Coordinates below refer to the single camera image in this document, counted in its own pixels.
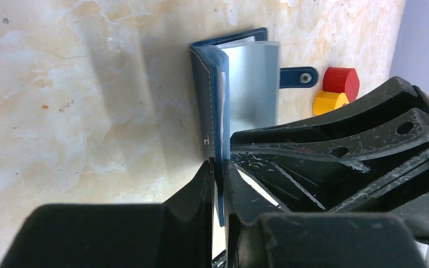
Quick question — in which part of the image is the yellow round toy block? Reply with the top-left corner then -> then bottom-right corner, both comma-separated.
312,90 -> 350,116

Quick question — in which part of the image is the red toy block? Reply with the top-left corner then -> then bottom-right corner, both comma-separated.
322,66 -> 360,102

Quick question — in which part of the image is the navy blue card holder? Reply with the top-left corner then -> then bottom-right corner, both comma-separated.
189,27 -> 318,226

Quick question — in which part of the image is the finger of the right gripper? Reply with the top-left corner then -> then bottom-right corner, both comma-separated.
231,108 -> 429,213
230,76 -> 429,145

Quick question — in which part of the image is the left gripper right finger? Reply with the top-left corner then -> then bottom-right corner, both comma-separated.
225,160 -> 425,267

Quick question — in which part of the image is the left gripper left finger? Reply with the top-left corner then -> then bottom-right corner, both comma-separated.
1,160 -> 215,267

